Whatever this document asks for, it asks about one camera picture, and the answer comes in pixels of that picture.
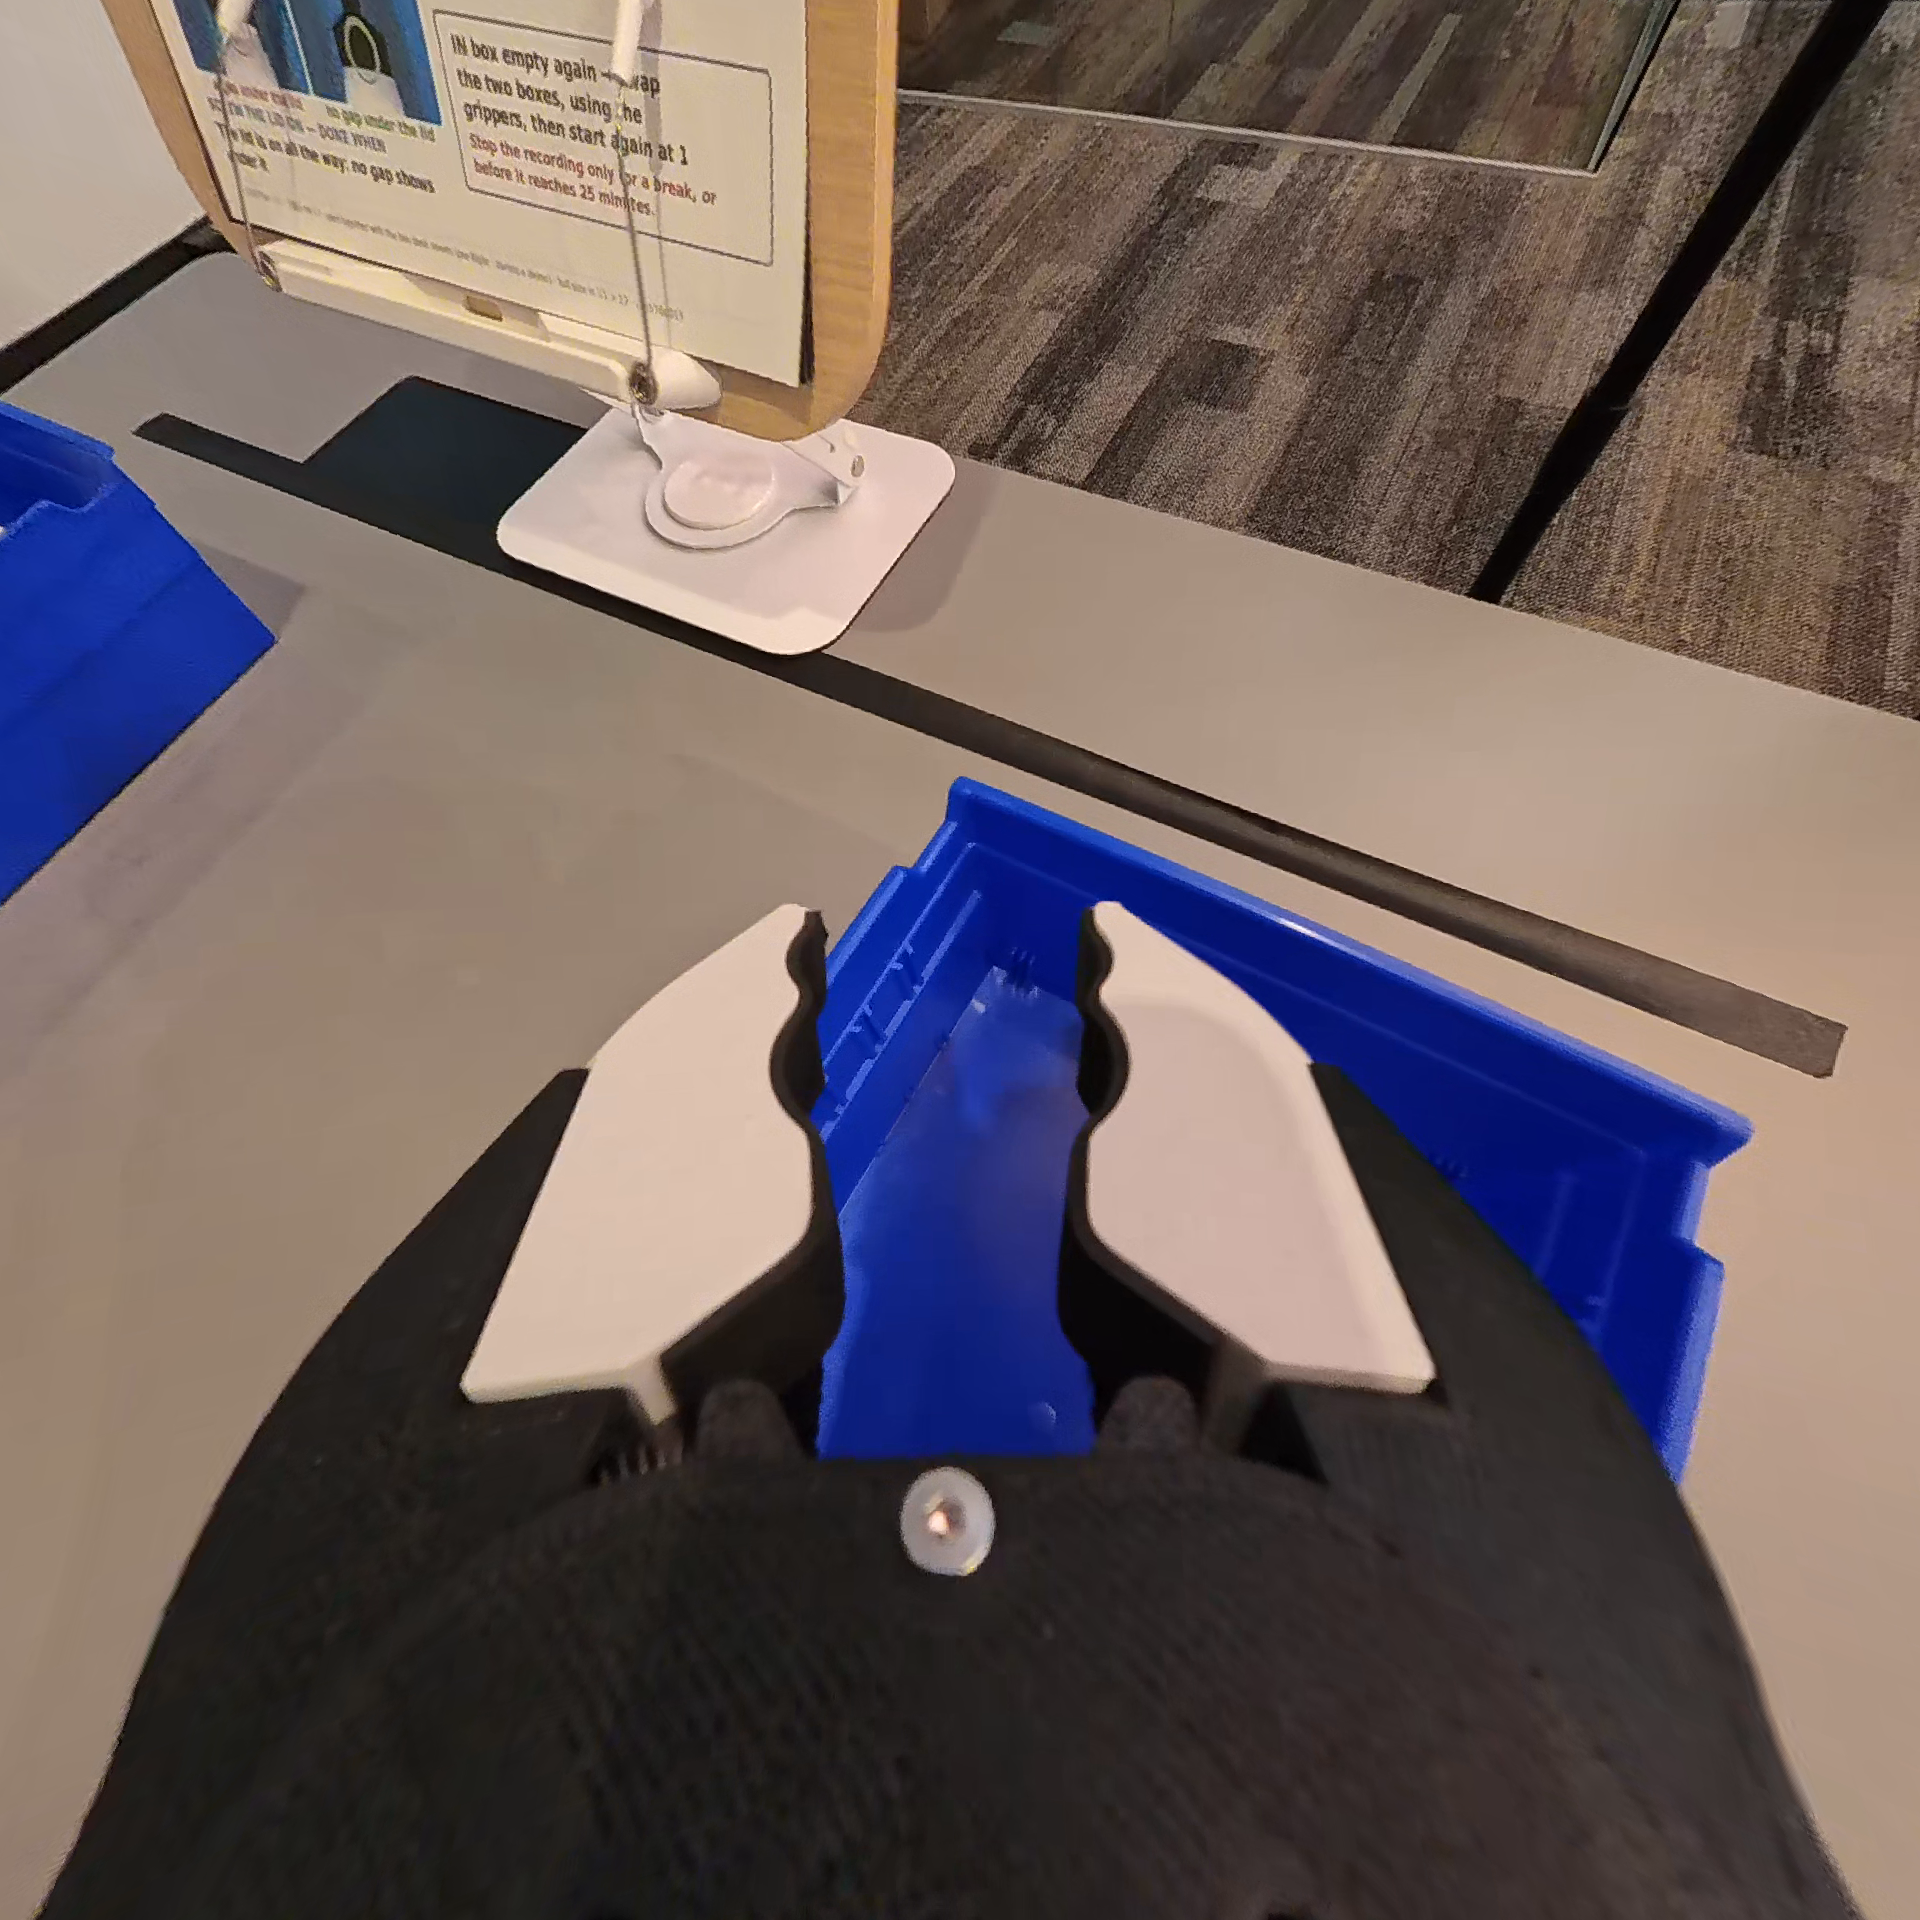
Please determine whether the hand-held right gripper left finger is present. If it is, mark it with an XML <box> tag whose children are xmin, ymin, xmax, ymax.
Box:
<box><xmin>456</xmin><ymin>902</ymin><xmax>846</xmax><ymax>1425</ymax></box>

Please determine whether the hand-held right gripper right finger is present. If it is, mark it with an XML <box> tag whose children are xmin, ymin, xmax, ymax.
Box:
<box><xmin>1056</xmin><ymin>901</ymin><xmax>1439</xmax><ymax>1420</ymax></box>

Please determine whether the blue plastic bin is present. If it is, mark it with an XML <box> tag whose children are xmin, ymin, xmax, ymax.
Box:
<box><xmin>816</xmin><ymin>777</ymin><xmax>1752</xmax><ymax>1489</ymax></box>

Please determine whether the blue plastic object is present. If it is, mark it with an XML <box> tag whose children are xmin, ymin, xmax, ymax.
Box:
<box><xmin>0</xmin><ymin>403</ymin><xmax>278</xmax><ymax>902</ymax></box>

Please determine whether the black table frame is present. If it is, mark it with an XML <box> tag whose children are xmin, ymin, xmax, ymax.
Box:
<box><xmin>1468</xmin><ymin>0</ymin><xmax>1899</xmax><ymax>602</ymax></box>

